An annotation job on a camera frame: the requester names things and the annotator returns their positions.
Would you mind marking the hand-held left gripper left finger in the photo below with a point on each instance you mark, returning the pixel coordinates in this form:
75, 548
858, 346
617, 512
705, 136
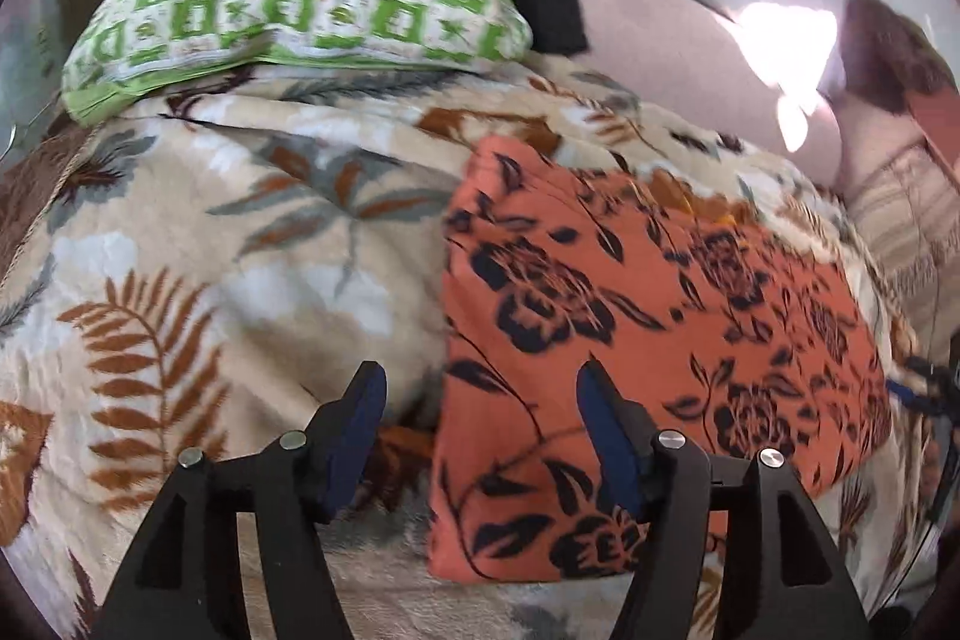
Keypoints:
358, 430

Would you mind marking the beige striped cloth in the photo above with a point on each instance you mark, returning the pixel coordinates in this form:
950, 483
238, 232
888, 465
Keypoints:
907, 220

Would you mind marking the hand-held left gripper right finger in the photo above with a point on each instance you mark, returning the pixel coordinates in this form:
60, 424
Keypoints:
609, 430

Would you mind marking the orange floral cloth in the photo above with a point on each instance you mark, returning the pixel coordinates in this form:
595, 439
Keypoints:
660, 340

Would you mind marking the brown furry cloth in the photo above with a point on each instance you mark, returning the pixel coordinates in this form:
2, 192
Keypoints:
892, 48

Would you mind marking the pink bedsheet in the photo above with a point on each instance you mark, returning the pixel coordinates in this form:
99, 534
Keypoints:
660, 48

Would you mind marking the beige leaf-print blanket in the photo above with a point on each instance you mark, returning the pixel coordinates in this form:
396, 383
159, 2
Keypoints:
225, 280

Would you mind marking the reddish brown board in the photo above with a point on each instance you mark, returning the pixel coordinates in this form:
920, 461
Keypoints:
937, 130

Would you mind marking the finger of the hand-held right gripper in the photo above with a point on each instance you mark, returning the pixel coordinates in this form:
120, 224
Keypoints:
930, 385

